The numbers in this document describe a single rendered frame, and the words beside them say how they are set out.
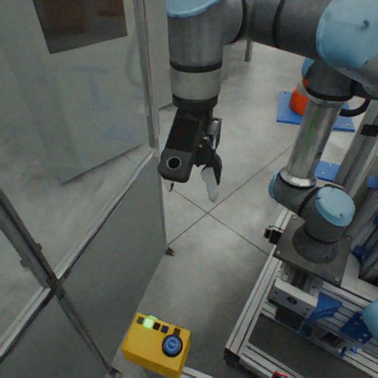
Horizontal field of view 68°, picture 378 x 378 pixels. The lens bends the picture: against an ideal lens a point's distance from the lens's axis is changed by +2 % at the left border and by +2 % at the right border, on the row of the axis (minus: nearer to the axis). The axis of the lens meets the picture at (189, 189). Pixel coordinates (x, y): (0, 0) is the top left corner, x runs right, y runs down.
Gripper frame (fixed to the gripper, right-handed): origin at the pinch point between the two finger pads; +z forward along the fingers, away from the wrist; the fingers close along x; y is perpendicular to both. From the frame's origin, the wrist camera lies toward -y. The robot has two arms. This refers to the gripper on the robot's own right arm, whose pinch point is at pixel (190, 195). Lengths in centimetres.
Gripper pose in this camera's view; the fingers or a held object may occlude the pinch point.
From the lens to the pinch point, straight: 55.0
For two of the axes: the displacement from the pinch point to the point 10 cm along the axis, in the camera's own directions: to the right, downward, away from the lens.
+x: -9.5, -2.2, 2.3
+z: 0.0, 7.3, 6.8
